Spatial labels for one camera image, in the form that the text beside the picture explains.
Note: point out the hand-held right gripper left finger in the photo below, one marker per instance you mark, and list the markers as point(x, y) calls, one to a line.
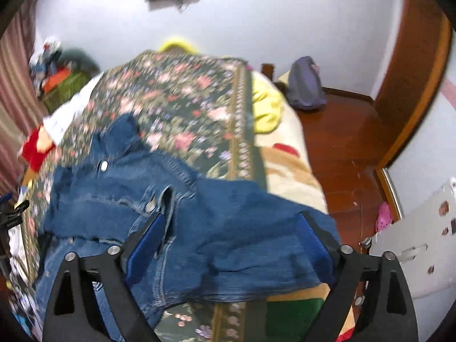
point(146, 245)

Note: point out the cream printed blanket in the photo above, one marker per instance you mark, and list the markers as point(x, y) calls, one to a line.
point(285, 171)

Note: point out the pile of mixed clothes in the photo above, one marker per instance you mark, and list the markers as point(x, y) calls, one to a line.
point(44, 58)

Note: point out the blue denim jeans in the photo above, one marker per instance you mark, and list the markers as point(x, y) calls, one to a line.
point(231, 228)

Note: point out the white striped cloth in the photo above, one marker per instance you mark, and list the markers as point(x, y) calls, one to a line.
point(67, 114)

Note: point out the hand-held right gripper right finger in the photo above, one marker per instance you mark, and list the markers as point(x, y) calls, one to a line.
point(313, 251)

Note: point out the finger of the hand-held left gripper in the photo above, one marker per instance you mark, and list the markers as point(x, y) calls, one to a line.
point(14, 215)

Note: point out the wooden bed post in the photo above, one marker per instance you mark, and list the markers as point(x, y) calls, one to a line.
point(268, 73)

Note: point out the pink rubber shoe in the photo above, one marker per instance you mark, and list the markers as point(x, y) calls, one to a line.
point(383, 217)

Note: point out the green basket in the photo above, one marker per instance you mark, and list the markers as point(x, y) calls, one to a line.
point(69, 91)

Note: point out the purple backpack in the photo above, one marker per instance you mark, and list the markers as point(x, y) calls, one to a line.
point(305, 85)

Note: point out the striped pink curtain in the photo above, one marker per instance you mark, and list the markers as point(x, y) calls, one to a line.
point(14, 89)

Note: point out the white plastic chair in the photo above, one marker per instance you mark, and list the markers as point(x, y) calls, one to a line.
point(420, 228)

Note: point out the floral bedspread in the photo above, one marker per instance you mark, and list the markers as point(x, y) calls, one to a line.
point(185, 107)

